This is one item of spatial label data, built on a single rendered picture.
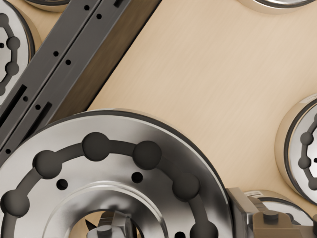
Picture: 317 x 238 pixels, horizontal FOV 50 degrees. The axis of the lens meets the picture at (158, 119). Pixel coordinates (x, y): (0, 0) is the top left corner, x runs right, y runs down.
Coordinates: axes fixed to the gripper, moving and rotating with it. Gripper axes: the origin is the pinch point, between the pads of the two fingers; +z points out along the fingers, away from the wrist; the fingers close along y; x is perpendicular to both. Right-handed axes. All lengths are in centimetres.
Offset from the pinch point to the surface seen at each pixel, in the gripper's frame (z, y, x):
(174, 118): 16.8, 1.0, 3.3
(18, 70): 14.0, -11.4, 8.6
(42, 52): 6.9, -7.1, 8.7
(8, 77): 13.9, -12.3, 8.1
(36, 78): 6.9, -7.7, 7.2
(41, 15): 16.8, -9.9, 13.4
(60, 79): 6.8, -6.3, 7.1
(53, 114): 6.9, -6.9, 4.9
